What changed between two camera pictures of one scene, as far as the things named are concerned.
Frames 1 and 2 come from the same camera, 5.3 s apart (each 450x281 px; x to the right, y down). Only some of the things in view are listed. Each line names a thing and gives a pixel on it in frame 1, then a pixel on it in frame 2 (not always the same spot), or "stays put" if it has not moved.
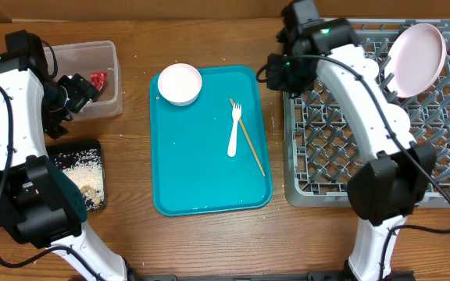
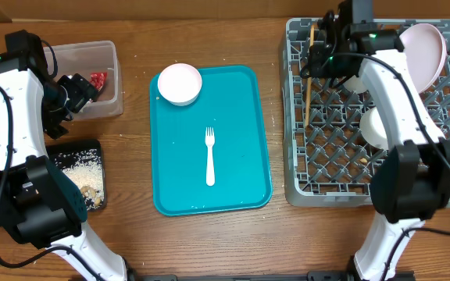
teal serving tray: [212, 154] stays put
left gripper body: [62, 96] stays put
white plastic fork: [236, 115] -> [209, 141]
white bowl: [180, 84] stays put
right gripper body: [291, 75] -> [330, 67]
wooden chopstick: [250, 142] -> [308, 76]
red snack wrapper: [98, 79] stays put
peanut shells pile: [91, 191] stays put
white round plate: [416, 60] stays put
